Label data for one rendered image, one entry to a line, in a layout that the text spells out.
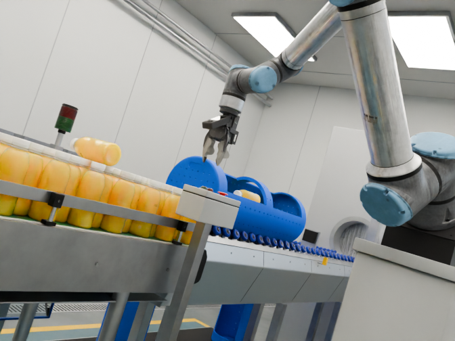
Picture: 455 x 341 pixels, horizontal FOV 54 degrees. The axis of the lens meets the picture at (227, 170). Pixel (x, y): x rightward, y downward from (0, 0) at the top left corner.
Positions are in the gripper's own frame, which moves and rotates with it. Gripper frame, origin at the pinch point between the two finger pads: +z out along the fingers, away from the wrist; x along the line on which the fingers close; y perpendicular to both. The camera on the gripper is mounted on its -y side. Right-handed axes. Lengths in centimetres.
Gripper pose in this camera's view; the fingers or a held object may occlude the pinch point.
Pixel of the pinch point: (210, 160)
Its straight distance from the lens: 165.2
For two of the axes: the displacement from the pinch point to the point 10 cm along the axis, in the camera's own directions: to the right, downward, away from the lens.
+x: -7.9, -2.0, 5.8
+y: 5.4, 2.3, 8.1
